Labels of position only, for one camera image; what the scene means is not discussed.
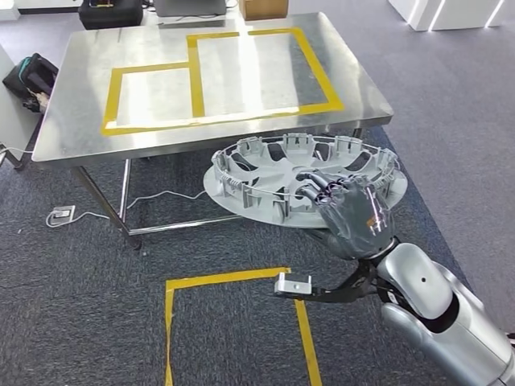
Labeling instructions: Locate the stainless steel workbench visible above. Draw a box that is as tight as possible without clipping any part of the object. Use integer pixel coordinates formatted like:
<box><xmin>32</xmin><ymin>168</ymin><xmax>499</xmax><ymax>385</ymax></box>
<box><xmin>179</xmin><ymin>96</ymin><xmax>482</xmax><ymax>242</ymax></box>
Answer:
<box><xmin>31</xmin><ymin>11</ymin><xmax>394</xmax><ymax>252</ymax></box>

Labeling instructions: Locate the white furniture panel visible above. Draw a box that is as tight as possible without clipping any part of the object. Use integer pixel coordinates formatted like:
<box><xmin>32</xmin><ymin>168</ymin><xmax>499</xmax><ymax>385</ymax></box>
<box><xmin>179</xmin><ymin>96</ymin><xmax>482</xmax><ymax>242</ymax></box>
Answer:
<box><xmin>0</xmin><ymin>45</ymin><xmax>42</xmax><ymax>161</ymax></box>

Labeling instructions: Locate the black camera bracket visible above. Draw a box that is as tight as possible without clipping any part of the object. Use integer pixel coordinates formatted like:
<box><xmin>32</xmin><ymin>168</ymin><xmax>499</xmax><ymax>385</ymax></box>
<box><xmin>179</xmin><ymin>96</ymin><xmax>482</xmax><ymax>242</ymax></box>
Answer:
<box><xmin>310</xmin><ymin>260</ymin><xmax>381</xmax><ymax>305</ymax></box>

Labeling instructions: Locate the white power cable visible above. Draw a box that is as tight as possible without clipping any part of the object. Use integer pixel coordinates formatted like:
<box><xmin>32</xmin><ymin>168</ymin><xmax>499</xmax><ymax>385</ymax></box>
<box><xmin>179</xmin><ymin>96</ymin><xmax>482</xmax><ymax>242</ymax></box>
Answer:
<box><xmin>45</xmin><ymin>189</ymin><xmax>208</xmax><ymax>229</ymax></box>

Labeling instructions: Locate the brown cardboard box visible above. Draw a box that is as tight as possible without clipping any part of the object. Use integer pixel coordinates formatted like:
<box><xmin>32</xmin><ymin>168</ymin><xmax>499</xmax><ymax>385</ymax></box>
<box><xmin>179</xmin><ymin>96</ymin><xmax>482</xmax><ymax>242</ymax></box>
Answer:
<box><xmin>238</xmin><ymin>0</ymin><xmax>290</xmax><ymax>21</ymax></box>

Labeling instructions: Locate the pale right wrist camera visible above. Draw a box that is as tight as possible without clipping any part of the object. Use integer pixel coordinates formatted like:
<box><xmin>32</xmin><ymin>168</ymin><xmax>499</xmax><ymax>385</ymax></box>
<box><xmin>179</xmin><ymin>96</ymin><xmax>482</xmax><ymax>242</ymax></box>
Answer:
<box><xmin>274</xmin><ymin>273</ymin><xmax>313</xmax><ymax>297</ymax></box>

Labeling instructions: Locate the black backpack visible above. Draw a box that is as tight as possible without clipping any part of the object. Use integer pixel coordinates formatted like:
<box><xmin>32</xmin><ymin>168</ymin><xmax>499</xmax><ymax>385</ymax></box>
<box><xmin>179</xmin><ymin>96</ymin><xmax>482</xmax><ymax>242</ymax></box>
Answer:
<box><xmin>2</xmin><ymin>51</ymin><xmax>59</xmax><ymax>114</ymax></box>

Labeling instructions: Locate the grey case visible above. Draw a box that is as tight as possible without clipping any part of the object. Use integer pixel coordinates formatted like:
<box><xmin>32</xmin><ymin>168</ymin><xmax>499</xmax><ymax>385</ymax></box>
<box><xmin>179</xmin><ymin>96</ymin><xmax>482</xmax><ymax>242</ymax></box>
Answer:
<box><xmin>153</xmin><ymin>0</ymin><xmax>227</xmax><ymax>18</ymax></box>

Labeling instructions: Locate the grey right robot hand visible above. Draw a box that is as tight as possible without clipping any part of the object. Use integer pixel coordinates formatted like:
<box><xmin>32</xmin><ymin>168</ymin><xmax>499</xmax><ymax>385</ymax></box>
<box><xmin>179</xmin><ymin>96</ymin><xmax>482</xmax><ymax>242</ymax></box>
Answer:
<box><xmin>295</xmin><ymin>171</ymin><xmax>397</xmax><ymax>262</ymax></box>

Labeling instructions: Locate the black carry case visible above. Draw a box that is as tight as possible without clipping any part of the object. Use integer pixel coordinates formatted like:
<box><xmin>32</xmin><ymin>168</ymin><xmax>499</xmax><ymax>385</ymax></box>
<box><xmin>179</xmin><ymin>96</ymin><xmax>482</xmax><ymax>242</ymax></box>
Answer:
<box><xmin>79</xmin><ymin>0</ymin><xmax>144</xmax><ymax>31</ymax></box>

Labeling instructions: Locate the silver plastic wheel hubcap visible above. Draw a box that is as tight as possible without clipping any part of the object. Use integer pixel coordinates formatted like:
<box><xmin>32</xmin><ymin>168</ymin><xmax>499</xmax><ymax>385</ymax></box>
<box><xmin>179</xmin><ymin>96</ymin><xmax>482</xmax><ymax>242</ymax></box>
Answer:
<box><xmin>203</xmin><ymin>133</ymin><xmax>409</xmax><ymax>230</ymax></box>

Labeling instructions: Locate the white lit platform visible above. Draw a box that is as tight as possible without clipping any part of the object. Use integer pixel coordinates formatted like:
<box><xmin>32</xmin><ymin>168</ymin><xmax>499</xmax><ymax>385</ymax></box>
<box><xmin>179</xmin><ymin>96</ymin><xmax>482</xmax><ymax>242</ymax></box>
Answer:
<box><xmin>388</xmin><ymin>0</ymin><xmax>515</xmax><ymax>32</ymax></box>

